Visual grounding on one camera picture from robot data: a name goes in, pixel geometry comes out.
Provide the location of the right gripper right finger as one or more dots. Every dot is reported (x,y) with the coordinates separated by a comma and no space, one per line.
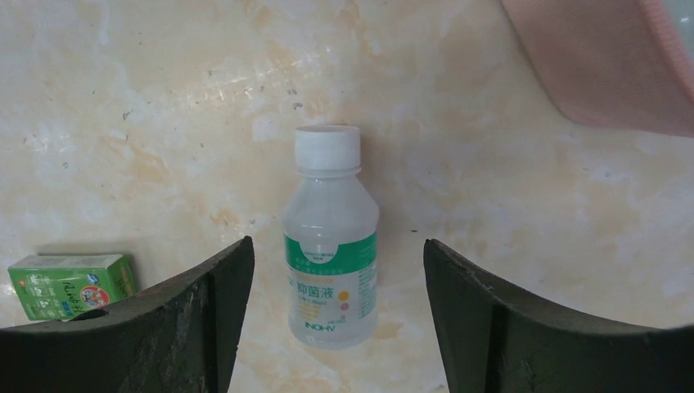
(495,336)

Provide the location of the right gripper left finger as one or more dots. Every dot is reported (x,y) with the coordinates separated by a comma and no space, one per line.
(180,335)

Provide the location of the clear bottle green label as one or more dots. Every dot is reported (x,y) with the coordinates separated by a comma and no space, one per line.
(330,241)

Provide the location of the pink medicine kit case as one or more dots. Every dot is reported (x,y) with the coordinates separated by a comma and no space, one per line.
(619,64)

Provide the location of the small green box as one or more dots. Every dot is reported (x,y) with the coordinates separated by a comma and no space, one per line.
(65,286)

